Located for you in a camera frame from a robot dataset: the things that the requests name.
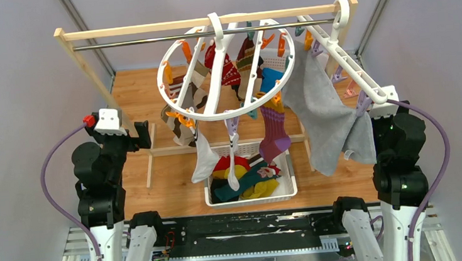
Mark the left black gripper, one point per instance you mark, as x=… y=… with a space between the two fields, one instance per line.
x=134 y=143

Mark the round white clip hanger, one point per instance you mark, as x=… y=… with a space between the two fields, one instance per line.
x=217 y=23

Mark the purple striped sock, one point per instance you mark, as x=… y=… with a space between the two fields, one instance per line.
x=275 y=141

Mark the brown beige patterned sock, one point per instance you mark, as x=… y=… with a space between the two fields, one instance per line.
x=195 y=97

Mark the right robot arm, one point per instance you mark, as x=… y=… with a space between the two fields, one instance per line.
x=401 y=187

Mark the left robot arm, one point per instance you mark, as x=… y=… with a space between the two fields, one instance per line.
x=98 y=167

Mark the straight white clip hanger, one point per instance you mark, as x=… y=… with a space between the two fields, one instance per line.
x=342 y=13

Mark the orange clothespin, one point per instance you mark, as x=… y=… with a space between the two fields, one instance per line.
x=183 y=120

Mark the purple clothespin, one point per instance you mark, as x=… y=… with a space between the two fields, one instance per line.
x=232 y=125

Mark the black sock in basket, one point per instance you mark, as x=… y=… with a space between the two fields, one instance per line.
x=216 y=184

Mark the red patterned sock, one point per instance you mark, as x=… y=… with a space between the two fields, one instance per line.
x=230 y=74

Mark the teal sock in basket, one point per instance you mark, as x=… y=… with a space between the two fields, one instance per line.
x=249 y=179

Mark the red yellow sock in basket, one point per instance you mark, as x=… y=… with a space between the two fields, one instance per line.
x=222 y=168

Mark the brown argyle sock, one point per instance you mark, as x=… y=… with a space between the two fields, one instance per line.
x=244 y=62

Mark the cartoon print sock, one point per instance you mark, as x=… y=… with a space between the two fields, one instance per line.
x=269 y=172

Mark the blue cloth in basket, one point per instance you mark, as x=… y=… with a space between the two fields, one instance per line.
x=269 y=78

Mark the white back basket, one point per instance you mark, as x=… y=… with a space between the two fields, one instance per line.
x=271 y=59

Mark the grey towel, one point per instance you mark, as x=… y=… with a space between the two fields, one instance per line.
x=333 y=128

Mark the metal rack rod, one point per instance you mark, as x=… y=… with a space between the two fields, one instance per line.
x=203 y=34

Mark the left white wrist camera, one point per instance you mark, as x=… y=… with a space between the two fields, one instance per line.
x=109 y=122

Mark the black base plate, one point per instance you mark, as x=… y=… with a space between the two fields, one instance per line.
x=250 y=234

